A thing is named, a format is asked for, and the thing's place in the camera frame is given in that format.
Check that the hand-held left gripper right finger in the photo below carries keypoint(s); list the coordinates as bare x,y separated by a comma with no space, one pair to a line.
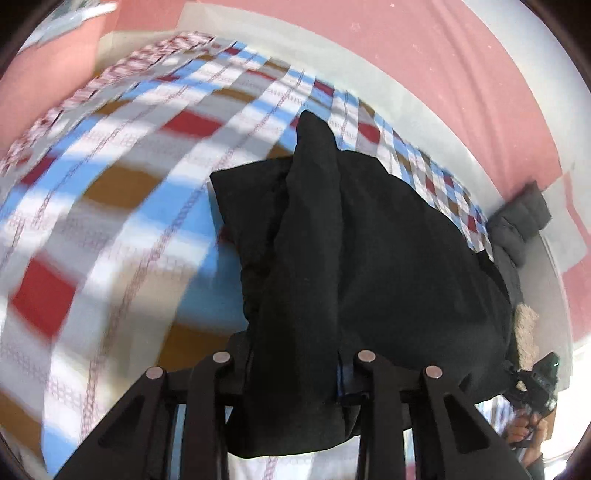
374,392

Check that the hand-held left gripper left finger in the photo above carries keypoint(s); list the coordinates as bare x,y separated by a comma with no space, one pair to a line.
207,392

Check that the black jacket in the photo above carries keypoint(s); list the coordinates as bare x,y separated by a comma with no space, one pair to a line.
369,277

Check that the person's right forearm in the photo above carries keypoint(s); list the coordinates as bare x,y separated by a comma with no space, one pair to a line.
535,466

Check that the person's right hand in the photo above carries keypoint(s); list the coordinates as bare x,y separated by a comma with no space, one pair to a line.
526,427

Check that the beige fuzzy cloth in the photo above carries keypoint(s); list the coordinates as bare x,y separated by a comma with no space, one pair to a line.
526,327

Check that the grey puffer jacket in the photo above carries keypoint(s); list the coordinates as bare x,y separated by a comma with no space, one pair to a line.
521,221

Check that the checkered bedsheet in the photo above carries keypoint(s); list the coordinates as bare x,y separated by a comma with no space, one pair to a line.
115,230

